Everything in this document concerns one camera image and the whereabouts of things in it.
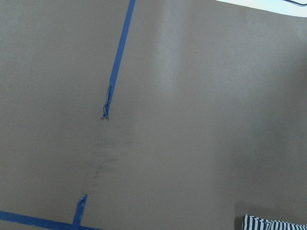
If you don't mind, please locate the navy white striped polo shirt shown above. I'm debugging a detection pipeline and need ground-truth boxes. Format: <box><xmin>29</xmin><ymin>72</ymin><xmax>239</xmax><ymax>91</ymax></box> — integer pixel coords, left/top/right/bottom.
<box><xmin>242</xmin><ymin>214</ymin><xmax>307</xmax><ymax>230</ymax></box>

